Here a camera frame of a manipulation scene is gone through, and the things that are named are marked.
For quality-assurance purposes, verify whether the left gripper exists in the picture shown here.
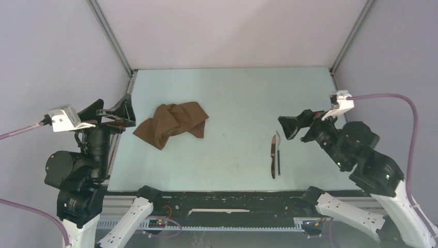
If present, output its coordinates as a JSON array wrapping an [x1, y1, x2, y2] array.
[[76, 92, 137, 177]]

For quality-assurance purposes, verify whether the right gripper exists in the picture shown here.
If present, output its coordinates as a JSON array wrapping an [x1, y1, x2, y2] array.
[[276, 107, 347, 168]]

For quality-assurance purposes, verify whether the brown cloth napkin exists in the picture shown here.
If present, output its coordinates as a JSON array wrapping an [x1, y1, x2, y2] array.
[[133, 102, 209, 150]]

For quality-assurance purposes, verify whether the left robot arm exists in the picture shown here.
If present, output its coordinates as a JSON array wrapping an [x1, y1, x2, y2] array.
[[44, 94, 163, 247]]

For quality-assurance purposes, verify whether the right controller board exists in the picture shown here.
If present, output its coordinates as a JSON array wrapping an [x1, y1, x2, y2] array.
[[303, 221, 324, 228]]

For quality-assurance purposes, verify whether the controller board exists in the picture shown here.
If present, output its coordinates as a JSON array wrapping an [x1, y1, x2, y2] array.
[[148, 219, 168, 228], [303, 221, 324, 228]]

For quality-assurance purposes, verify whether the left controller board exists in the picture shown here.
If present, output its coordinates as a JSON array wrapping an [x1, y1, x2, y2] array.
[[148, 219, 168, 228]]

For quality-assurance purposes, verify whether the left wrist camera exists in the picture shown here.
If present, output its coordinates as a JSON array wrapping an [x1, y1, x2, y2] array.
[[48, 104, 96, 132]]

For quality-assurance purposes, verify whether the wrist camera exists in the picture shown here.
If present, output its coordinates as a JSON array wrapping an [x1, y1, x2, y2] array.
[[321, 90, 354, 121], [48, 104, 96, 132]]

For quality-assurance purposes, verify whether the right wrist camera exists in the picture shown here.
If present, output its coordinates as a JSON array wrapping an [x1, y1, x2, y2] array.
[[321, 90, 354, 121]]

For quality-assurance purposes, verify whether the left aluminium frame post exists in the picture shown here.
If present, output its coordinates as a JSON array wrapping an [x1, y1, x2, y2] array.
[[86, 0, 134, 76]]

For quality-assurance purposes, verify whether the aluminium frame post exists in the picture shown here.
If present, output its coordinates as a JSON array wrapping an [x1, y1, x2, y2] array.
[[86, 0, 134, 76], [330, 0, 378, 76]]

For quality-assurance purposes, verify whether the white cable duct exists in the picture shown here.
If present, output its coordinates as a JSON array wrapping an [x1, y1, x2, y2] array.
[[97, 219, 305, 231]]

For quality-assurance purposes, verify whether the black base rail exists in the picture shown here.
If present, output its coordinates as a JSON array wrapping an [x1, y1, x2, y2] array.
[[153, 191, 322, 228]]

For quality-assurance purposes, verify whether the right aluminium frame post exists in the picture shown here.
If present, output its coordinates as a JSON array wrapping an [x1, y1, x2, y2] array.
[[330, 0, 378, 76]]

